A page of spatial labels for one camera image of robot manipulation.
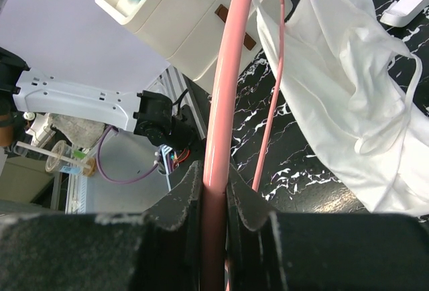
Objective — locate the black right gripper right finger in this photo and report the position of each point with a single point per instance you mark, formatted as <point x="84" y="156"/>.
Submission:
<point x="337" y="251"/>

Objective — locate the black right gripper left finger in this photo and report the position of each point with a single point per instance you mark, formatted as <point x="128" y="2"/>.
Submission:
<point x="157" y="249"/>

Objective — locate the pink clothes hanger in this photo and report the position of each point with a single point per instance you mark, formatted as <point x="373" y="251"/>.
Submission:
<point x="224" y="86"/>

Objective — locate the white tank top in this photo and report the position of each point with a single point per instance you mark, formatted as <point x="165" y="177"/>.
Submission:
<point x="350" y="87"/>

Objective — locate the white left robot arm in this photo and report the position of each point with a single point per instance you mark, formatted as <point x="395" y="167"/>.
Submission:
<point x="148" y="114"/>

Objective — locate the plastic cup with straw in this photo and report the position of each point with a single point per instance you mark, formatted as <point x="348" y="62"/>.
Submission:
<point x="63" y="158"/>

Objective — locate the white storage drawer box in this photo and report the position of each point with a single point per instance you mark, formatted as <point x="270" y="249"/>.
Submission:
<point x="187" y="33"/>

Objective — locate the white clothes rack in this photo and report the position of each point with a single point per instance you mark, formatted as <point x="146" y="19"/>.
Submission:
<point x="403" y="12"/>

